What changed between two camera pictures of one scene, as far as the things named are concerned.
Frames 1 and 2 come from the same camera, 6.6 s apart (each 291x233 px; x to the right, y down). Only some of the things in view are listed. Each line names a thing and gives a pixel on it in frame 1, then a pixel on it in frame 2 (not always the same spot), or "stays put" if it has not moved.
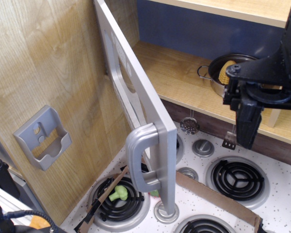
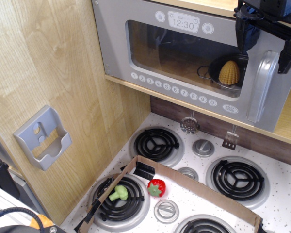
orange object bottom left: [38, 222] stays put
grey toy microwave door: [138, 101] → [192, 49]
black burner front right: [205, 224] stays put
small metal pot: [218, 67] stays put
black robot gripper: [269, 81] → [266, 13]
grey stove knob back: [202, 148] stays put
